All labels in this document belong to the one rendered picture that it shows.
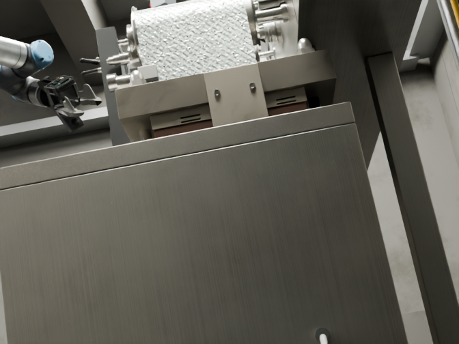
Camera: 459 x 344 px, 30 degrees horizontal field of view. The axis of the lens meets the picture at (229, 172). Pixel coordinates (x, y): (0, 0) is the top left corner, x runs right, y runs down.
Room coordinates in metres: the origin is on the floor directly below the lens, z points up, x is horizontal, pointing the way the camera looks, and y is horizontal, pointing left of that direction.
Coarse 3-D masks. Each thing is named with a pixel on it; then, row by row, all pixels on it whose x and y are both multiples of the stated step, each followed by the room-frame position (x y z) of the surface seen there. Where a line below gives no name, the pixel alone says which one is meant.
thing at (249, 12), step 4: (244, 0) 1.64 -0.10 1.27; (248, 0) 1.64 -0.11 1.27; (248, 4) 1.64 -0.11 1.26; (248, 8) 1.64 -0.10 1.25; (248, 12) 1.64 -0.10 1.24; (252, 12) 1.64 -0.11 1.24; (248, 16) 1.64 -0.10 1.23; (252, 16) 1.64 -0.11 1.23; (132, 20) 1.64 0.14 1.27; (248, 20) 1.65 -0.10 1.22; (252, 20) 1.65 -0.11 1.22; (132, 24) 1.64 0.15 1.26; (252, 24) 1.65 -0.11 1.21; (132, 28) 1.64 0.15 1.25; (252, 28) 1.66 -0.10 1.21; (252, 32) 1.67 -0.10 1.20; (252, 36) 1.67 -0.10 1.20; (256, 36) 1.68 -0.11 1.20; (252, 40) 1.69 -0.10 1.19; (256, 40) 1.69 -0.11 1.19; (136, 44) 1.65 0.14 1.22; (256, 44) 1.72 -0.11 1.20; (136, 48) 1.66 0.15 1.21; (140, 60) 1.68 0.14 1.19
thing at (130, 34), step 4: (128, 28) 1.66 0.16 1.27; (128, 32) 1.66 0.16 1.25; (132, 32) 1.66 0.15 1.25; (128, 36) 1.66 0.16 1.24; (132, 36) 1.66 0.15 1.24; (128, 40) 1.66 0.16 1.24; (132, 40) 1.66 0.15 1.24; (128, 44) 1.67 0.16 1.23; (132, 44) 1.67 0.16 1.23; (132, 48) 1.67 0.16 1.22; (132, 52) 1.68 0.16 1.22; (136, 52) 1.68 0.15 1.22; (132, 56) 1.70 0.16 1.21; (136, 56) 1.70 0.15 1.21
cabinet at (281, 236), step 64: (0, 192) 1.38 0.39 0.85; (64, 192) 1.38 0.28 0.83; (128, 192) 1.38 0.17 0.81; (192, 192) 1.38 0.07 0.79; (256, 192) 1.38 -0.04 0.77; (320, 192) 1.38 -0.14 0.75; (0, 256) 1.38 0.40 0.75; (64, 256) 1.38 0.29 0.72; (128, 256) 1.38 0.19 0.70; (192, 256) 1.38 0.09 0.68; (256, 256) 1.38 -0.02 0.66; (320, 256) 1.38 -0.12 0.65; (384, 256) 1.38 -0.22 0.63; (64, 320) 1.38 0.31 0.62; (128, 320) 1.38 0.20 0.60; (192, 320) 1.38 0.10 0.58; (256, 320) 1.38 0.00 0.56; (320, 320) 1.38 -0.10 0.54; (384, 320) 1.38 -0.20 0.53
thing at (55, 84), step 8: (40, 80) 2.22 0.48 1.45; (48, 80) 2.21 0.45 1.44; (56, 80) 2.19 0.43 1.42; (64, 80) 2.17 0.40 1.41; (72, 80) 2.18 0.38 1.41; (40, 88) 2.23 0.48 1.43; (48, 88) 2.16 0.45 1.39; (56, 88) 2.16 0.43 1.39; (64, 88) 2.17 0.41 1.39; (72, 88) 2.19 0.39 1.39; (40, 96) 2.24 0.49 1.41; (48, 96) 2.20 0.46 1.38; (56, 96) 2.19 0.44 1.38; (64, 96) 2.18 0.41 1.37; (72, 96) 2.20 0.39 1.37; (48, 104) 2.27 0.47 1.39; (56, 104) 2.21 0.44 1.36; (72, 104) 2.21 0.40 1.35
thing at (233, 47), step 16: (224, 32) 1.63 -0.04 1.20; (240, 32) 1.63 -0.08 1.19; (144, 48) 1.64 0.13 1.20; (160, 48) 1.63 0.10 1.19; (176, 48) 1.63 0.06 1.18; (192, 48) 1.63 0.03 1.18; (208, 48) 1.63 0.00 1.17; (224, 48) 1.63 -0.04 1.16; (240, 48) 1.63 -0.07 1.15; (144, 64) 1.64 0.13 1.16; (160, 64) 1.63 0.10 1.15; (176, 64) 1.63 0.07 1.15; (192, 64) 1.63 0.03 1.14; (208, 64) 1.63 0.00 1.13; (224, 64) 1.63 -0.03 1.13; (240, 64) 1.63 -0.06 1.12; (160, 80) 1.63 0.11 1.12
